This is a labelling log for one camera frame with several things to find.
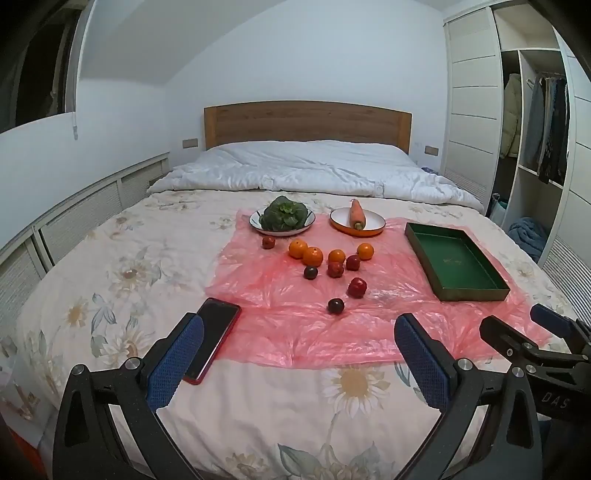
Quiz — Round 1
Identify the black patterned hanging garment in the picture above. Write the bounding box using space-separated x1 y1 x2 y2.
538 76 568 185

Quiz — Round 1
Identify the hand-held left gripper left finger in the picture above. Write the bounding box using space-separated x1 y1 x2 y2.
52 313 206 480

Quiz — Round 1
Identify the green leafy vegetable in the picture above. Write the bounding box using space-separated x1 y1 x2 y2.
259 196 309 232

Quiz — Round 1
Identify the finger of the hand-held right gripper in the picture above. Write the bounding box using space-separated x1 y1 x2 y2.
530 304 591 354
479 316 591 370

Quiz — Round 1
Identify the red smartphone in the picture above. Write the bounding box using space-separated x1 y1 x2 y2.
182 298 242 386

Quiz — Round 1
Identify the blue blanket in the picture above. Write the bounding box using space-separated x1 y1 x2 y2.
508 217 548 264

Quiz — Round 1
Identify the white bag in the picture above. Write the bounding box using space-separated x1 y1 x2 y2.
489 194 509 223

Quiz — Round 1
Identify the green rectangular tray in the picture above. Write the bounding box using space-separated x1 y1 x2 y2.
404 222 511 302

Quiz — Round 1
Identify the white wardrobe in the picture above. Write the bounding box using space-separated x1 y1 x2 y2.
441 0 591 268

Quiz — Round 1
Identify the white plate with dark rim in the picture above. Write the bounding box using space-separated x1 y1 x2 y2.
249 209 317 237

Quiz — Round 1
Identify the beige hanging jacket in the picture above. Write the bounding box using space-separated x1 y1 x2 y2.
499 74 522 160

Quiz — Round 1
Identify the pink plastic sheet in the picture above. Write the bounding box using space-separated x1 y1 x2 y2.
204 209 575 370

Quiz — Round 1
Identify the white duvet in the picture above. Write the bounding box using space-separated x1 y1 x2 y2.
147 140 485 213

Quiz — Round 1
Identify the grey hanging garment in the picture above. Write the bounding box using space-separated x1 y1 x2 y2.
524 78 546 171

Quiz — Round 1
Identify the orange enamel plate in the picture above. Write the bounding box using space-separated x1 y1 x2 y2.
329 207 386 237

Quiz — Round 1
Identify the wooden headboard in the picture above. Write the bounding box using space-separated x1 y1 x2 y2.
204 102 413 155

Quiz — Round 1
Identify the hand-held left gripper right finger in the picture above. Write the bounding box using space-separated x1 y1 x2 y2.
394 313 542 480

